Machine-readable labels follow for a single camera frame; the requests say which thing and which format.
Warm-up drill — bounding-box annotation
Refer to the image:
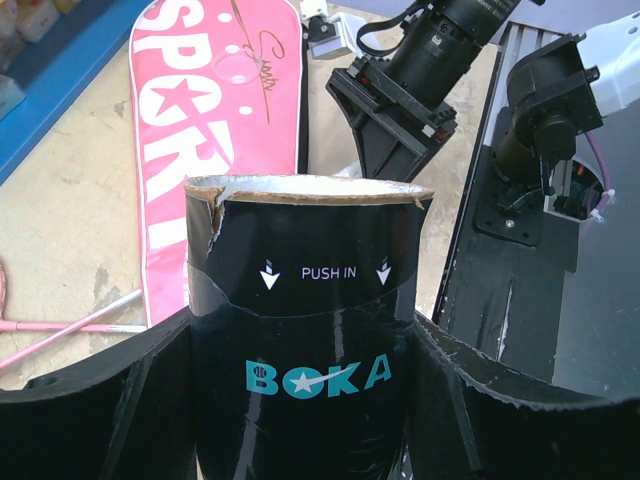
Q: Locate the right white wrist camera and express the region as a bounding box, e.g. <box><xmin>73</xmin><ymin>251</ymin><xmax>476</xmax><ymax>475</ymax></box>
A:
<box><xmin>307</xmin><ymin>13</ymin><xmax>366</xmax><ymax>60</ymax></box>

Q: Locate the blue shelf unit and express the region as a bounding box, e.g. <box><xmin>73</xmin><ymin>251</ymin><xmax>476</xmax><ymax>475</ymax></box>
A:
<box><xmin>1</xmin><ymin>0</ymin><xmax>150</xmax><ymax>181</ymax></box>

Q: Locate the pink badminton racket right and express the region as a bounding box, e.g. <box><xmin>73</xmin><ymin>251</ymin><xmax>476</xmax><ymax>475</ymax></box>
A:
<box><xmin>1</xmin><ymin>264</ymin><xmax>142</xmax><ymax>370</ymax></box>

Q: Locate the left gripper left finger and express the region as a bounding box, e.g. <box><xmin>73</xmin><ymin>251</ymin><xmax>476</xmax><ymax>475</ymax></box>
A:
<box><xmin>1</xmin><ymin>309</ymin><xmax>197</xmax><ymax>479</ymax></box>

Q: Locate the pink racket bag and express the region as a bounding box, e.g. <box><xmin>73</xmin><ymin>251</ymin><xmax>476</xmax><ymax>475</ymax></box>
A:
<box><xmin>129</xmin><ymin>1</ymin><xmax>309</xmax><ymax>326</ymax></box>

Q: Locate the pink badminton racket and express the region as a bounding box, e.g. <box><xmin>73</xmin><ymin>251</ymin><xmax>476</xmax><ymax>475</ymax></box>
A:
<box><xmin>1</xmin><ymin>264</ymin><xmax>142</xmax><ymax>370</ymax></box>
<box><xmin>1</xmin><ymin>320</ymin><xmax>147</xmax><ymax>334</ymax></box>

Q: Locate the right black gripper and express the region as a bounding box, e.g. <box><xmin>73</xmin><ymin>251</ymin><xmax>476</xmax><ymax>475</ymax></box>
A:
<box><xmin>326</xmin><ymin>57</ymin><xmax>457</xmax><ymax>183</ymax></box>

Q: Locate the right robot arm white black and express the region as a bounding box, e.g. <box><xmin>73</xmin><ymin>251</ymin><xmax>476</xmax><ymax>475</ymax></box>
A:
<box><xmin>480</xmin><ymin>1</ymin><xmax>639</xmax><ymax>145</ymax></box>

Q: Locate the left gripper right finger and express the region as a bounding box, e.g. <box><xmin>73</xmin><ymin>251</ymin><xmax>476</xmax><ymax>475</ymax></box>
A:
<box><xmin>406</xmin><ymin>314</ymin><xmax>639</xmax><ymax>479</ymax></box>

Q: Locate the black shuttlecock tube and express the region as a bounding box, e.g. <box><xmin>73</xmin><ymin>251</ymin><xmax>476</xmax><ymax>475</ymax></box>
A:
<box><xmin>184</xmin><ymin>174</ymin><xmax>433</xmax><ymax>479</ymax></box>

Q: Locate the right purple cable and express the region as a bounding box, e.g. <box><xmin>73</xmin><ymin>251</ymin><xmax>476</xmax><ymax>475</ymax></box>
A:
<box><xmin>584</xmin><ymin>132</ymin><xmax>616</xmax><ymax>221</ymax></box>

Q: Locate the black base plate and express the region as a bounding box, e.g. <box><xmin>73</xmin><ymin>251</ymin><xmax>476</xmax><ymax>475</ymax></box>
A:
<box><xmin>433</xmin><ymin>146</ymin><xmax>579</xmax><ymax>382</ymax></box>

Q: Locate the pink badminton racket left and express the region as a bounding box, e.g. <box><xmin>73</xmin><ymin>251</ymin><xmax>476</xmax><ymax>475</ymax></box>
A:
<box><xmin>1</xmin><ymin>320</ymin><xmax>147</xmax><ymax>334</ymax></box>

